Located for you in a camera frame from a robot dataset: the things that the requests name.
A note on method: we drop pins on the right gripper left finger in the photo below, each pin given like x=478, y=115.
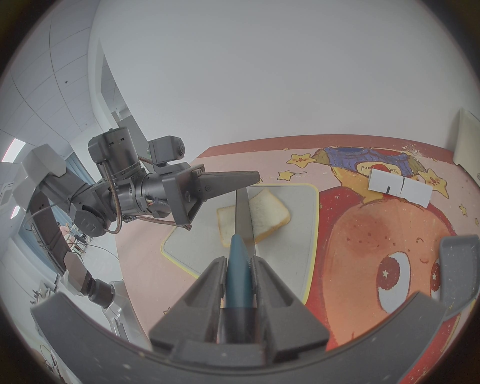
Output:
x=191, y=311

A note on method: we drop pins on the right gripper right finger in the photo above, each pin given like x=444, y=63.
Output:
x=285, y=315

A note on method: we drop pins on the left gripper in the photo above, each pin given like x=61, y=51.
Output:
x=180, y=195

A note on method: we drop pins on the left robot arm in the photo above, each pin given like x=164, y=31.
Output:
x=116, y=150

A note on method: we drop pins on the slice of bread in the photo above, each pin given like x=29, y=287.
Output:
x=270, y=213

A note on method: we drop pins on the cream toaster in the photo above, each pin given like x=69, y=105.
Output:
x=468, y=142

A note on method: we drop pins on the cutting board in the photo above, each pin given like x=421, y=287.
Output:
x=292, y=225

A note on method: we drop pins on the dark grey tray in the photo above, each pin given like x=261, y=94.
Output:
x=453, y=270

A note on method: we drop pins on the white knife rest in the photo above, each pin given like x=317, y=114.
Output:
x=416, y=193

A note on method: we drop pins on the ceiling light panel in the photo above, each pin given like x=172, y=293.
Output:
x=13, y=150

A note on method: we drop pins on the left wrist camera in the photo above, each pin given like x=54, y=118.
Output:
x=165, y=150

